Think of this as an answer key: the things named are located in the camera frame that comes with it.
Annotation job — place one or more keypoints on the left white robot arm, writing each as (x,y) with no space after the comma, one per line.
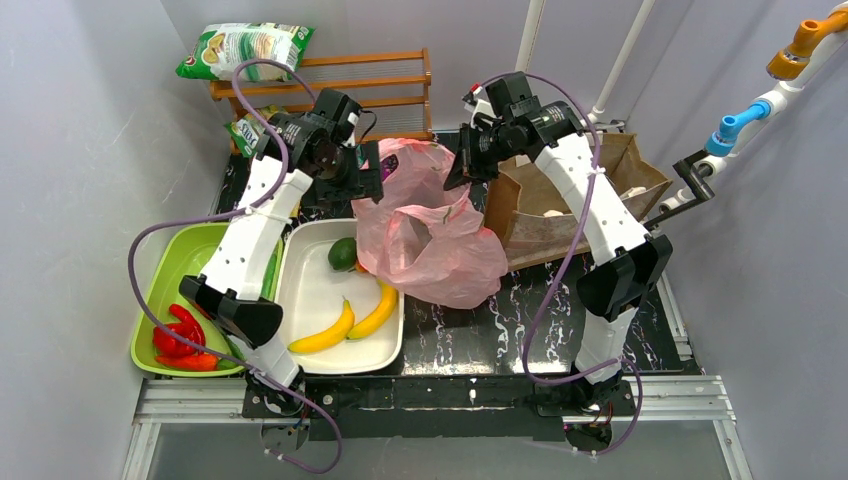
(310,159)

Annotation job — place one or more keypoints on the black pipe clamp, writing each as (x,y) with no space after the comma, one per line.
(697,189)

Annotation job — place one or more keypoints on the blue pipe valve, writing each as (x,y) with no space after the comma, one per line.
(722,140)

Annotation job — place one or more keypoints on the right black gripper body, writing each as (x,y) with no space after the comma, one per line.
(466,163)

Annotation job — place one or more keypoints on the green cucumber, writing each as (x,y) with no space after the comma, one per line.
(270,277)

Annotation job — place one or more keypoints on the white PVC pipe frame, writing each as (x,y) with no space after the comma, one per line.
(670,70)

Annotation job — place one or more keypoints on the yellow banana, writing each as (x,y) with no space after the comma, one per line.
(378,316)
(329,337)

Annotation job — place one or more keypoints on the purple grape candy packet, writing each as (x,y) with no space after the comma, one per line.
(388,166)

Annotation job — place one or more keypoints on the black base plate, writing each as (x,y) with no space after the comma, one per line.
(382,405)

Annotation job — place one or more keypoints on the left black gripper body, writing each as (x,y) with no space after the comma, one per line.
(361,183)

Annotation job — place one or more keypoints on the green white chips bag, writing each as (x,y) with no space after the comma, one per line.
(221,48)

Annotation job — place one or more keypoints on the brown burlap tote bag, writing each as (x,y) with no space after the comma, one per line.
(533,222)

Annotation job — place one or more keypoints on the orange pipe valve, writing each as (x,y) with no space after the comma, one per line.
(790,62)

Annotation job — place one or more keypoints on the wooden shelf rack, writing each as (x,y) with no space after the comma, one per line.
(394,85)

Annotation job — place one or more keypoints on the green avocado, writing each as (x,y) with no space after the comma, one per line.
(342,256)

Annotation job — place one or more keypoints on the green plastic bin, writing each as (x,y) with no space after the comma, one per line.
(204,316)

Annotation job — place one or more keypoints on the lower left yellow banana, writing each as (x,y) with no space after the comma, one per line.
(329,337)

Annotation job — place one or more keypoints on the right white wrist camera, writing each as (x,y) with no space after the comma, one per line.
(482,114)

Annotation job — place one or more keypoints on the white rectangular tray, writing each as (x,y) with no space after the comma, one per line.
(311,295)

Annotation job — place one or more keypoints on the green yellow snack bag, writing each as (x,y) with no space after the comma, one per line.
(244,131)

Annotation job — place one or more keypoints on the right yellow banana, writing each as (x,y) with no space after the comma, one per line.
(378,316)

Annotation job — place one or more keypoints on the pink plastic grocery bag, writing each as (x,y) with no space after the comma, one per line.
(425,241)

